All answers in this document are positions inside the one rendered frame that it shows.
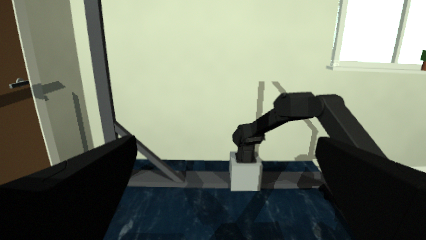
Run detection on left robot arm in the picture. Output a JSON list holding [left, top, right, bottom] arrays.
[[232, 92, 387, 163]]

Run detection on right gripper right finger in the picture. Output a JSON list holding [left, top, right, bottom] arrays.
[[315, 137, 426, 240]]

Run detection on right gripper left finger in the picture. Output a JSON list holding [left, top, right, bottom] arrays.
[[0, 135, 138, 240]]

